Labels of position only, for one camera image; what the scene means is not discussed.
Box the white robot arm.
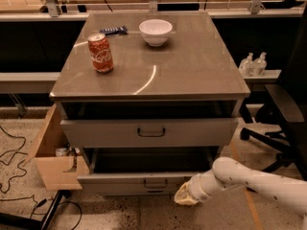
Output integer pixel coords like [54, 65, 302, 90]
[174, 157, 307, 230]

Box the right clear pump bottle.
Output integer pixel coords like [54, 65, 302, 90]
[252, 52, 267, 76]

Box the small can in box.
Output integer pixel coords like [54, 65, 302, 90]
[56, 148, 68, 157]

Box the black floor cable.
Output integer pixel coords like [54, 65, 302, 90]
[0, 125, 30, 196]

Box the black metal stand base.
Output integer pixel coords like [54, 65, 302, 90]
[0, 189, 72, 230]

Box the red cola can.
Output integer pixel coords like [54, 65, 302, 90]
[87, 33, 113, 74]

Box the cardboard box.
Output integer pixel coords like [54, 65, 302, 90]
[26, 105, 89, 191]

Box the grey drawer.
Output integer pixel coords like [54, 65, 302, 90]
[60, 118, 238, 148]
[78, 147, 219, 196]

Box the blue snack bar wrapper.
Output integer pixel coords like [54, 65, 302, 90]
[100, 26, 128, 36]

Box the grey drawer cabinet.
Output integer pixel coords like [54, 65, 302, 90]
[49, 11, 251, 196]

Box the grey top drawer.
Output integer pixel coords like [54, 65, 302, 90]
[60, 118, 238, 148]

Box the white ceramic bowl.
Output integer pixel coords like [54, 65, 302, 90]
[139, 19, 173, 47]

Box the black office chair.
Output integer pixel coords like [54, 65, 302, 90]
[240, 8, 307, 180]

